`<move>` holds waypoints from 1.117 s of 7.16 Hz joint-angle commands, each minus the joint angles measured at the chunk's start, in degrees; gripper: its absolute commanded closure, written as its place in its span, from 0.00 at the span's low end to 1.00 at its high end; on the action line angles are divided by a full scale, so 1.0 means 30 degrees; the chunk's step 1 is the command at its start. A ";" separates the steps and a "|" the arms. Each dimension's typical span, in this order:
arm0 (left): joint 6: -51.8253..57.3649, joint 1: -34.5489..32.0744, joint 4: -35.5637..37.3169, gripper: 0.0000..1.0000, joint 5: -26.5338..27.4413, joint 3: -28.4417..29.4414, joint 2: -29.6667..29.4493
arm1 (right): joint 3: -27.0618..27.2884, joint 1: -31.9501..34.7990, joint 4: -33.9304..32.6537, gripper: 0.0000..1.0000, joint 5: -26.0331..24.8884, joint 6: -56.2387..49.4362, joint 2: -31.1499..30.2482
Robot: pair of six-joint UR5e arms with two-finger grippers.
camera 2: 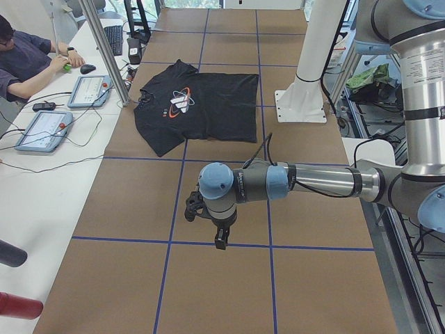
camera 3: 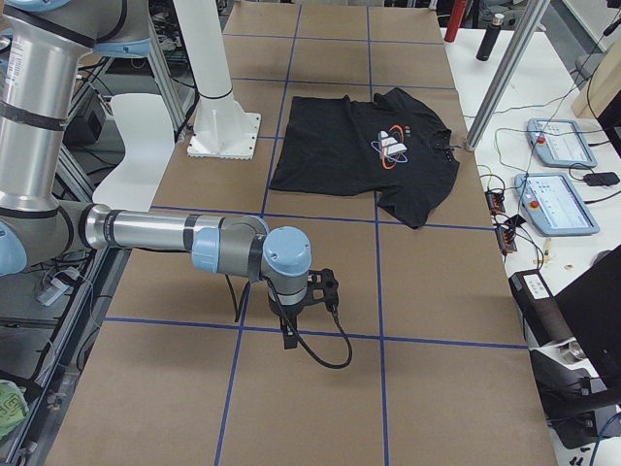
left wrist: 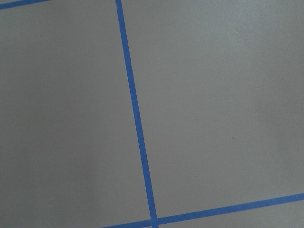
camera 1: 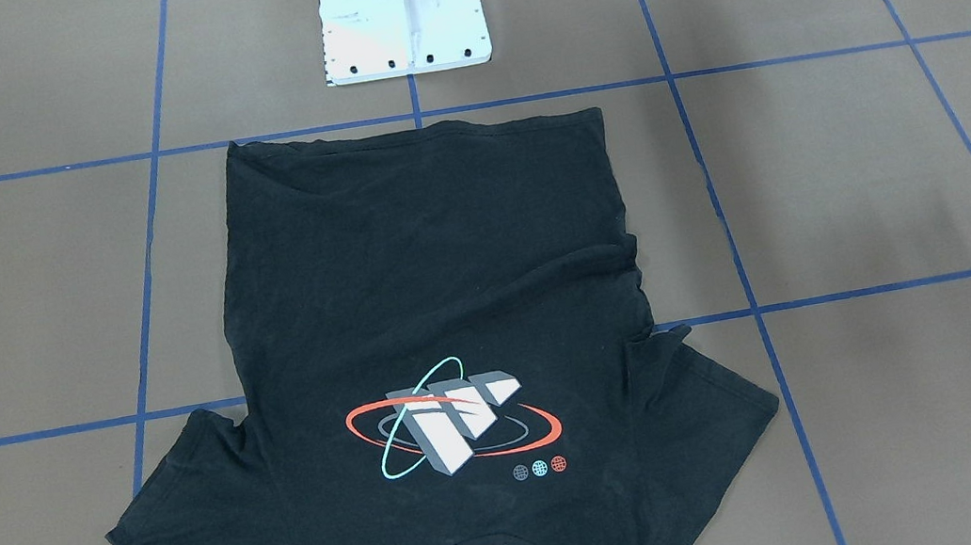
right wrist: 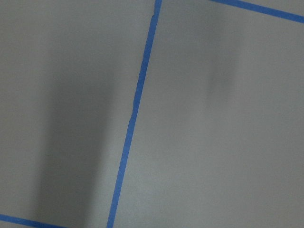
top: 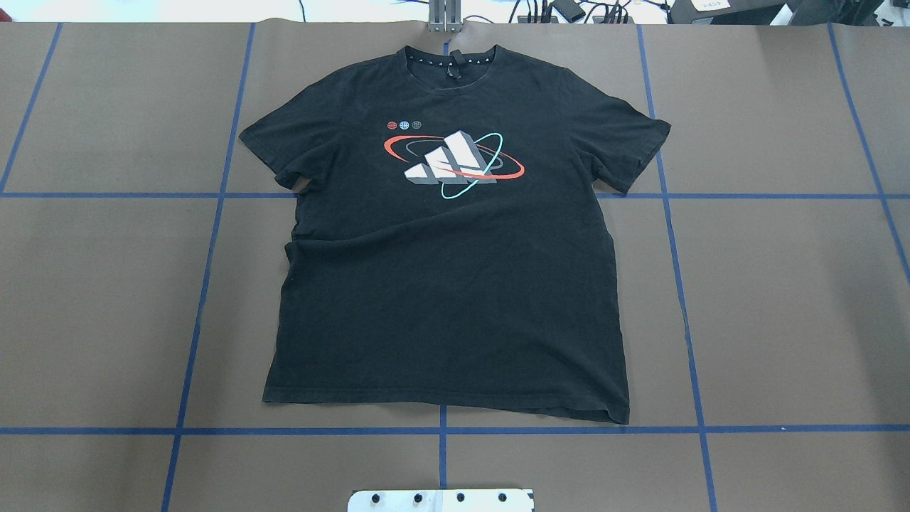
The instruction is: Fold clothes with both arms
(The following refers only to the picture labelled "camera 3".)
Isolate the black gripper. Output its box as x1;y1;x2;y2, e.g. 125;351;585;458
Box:
268;291;311;350

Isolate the black graphic t-shirt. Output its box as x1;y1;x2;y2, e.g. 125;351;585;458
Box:
270;88;460;228

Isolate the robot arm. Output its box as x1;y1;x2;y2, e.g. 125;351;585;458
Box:
1;1;312;349

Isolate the brown paper table cover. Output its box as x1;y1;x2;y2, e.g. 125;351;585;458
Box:
48;0;557;466

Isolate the black power strip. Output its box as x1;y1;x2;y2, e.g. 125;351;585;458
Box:
484;189;517;256

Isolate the white plastic chair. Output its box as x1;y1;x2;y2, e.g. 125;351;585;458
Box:
92;93;176;212

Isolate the black monitor stand device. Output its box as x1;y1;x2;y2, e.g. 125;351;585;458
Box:
508;248;620;449

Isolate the green patterned cloth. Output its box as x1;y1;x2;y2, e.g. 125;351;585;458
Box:
0;380;29;439

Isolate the lower teach pendant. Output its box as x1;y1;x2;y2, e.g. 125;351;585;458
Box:
514;173;600;237

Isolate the teach pendant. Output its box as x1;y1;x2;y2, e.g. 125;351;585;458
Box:
514;173;600;237
526;118;598;168

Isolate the upper teach pendant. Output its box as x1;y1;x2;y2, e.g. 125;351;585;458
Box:
526;118;598;168

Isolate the black bottle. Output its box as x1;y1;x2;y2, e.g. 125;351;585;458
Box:
475;24;500;61

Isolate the red bottle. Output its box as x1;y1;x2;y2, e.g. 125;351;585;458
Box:
444;15;461;43

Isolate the right black braided cable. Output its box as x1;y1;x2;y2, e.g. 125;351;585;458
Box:
227;274;353;371

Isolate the white pedestal column base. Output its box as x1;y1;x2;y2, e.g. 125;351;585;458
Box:
174;0;261;160

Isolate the aluminium frame post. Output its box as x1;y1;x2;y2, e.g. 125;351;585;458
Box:
465;0;550;151

